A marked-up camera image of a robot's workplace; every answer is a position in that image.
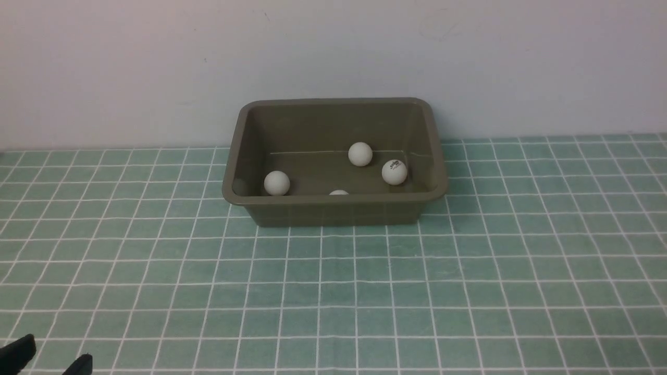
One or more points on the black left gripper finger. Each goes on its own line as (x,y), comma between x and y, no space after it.
(16,355)
(81,366)

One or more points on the white ball with logo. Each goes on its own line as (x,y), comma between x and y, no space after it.
(360,154)

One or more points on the brown plastic bin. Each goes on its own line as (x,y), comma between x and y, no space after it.
(308,139)

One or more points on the green checkered tablecloth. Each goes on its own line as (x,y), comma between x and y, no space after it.
(547,256)

